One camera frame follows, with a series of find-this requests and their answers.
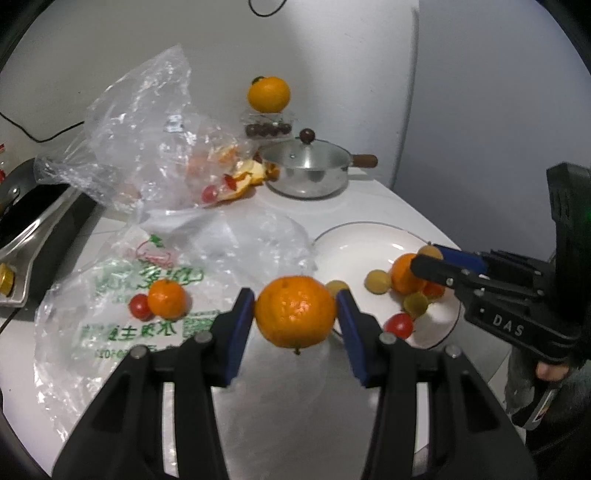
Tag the person's right hand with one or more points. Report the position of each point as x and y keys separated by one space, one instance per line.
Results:
x=550 y=370

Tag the clear plastic bag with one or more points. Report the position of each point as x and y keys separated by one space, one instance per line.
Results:
x=138 y=115

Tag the cherry tomato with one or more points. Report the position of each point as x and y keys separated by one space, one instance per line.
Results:
x=140 y=307
x=228 y=181
x=398 y=324
x=434 y=289
x=210 y=193

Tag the mandarin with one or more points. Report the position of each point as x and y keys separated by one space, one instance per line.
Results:
x=168 y=299
x=404 y=274
x=295 y=309

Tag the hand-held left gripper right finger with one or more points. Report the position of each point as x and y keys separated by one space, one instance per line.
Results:
x=352 y=334

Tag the pile of dark round fruits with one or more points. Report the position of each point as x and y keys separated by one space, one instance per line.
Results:
x=268 y=130

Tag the person's right forearm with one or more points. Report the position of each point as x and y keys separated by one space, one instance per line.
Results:
x=572 y=415

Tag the silver and black cooktop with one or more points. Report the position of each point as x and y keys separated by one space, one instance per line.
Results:
x=27 y=240

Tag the gold cooktop knob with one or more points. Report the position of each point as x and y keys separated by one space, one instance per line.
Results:
x=5 y=279

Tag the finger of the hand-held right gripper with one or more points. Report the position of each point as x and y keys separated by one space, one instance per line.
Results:
x=461 y=259
x=438 y=273

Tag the steel pot lid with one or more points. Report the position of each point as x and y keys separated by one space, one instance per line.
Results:
x=300 y=157

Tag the large orange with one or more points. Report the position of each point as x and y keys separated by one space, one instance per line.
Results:
x=269 y=93

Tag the clear plastic box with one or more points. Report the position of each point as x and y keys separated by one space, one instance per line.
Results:
x=268 y=117

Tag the white plate with dark rim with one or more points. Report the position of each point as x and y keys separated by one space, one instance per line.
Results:
x=360 y=249

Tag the orange peel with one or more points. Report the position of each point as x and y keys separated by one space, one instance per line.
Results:
x=244 y=177
x=226 y=154

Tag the small yellow fruit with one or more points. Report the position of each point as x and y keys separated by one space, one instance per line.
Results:
x=429 y=251
x=415 y=303
x=334 y=287
x=377 y=281

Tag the green printed plastic bag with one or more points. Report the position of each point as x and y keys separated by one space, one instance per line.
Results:
x=240 y=240

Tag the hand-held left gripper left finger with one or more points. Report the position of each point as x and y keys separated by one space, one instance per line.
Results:
x=242 y=325

